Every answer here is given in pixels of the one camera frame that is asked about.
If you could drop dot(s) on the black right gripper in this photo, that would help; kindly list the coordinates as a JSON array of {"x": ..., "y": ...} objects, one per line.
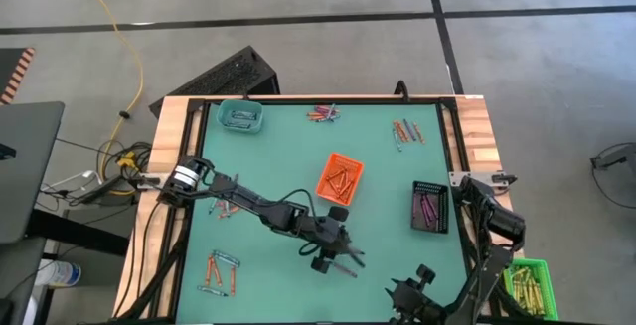
[{"x": 420, "y": 307}]

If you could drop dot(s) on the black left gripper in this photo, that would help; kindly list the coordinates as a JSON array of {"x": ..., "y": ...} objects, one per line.
[{"x": 325, "y": 238}]

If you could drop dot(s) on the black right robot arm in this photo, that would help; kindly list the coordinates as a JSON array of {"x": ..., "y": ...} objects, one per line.
[{"x": 497, "y": 220}]

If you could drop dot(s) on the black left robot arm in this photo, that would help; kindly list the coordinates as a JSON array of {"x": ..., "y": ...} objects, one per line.
[{"x": 258, "y": 206}]

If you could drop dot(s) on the orange plastic basket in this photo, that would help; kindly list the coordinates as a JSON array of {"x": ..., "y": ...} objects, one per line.
[{"x": 323, "y": 186}]

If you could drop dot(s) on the black plastic basket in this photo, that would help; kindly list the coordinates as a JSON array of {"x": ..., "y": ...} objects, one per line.
[{"x": 443, "y": 201}]

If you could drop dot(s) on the teal table mat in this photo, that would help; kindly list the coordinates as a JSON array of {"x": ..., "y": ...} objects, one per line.
[{"x": 278, "y": 166}]

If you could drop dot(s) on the yellow crayon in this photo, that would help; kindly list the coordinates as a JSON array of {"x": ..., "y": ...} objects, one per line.
[
  {"x": 517, "y": 280},
  {"x": 536, "y": 290},
  {"x": 526, "y": 285},
  {"x": 522, "y": 305}
]

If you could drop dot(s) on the green plastic basket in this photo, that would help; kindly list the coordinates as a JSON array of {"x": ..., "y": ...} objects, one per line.
[{"x": 541, "y": 261}]

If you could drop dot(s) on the teal plastic bin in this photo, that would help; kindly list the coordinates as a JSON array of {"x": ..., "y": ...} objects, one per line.
[{"x": 222, "y": 116}]

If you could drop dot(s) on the black perforated computer case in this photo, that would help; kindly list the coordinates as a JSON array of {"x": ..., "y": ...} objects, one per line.
[{"x": 223, "y": 74}]

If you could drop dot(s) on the black desk base bar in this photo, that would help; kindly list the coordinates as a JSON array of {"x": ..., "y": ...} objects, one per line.
[{"x": 79, "y": 230}]

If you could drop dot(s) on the white bottle with blue label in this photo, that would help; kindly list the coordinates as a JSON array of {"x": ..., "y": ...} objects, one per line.
[{"x": 59, "y": 273}]

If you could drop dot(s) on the grey desk surface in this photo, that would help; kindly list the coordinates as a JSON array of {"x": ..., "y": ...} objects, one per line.
[
  {"x": 30, "y": 166},
  {"x": 20, "y": 275}
]

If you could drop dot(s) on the orange striped floor mat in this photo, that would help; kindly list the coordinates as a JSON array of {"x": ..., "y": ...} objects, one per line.
[{"x": 12, "y": 71}]

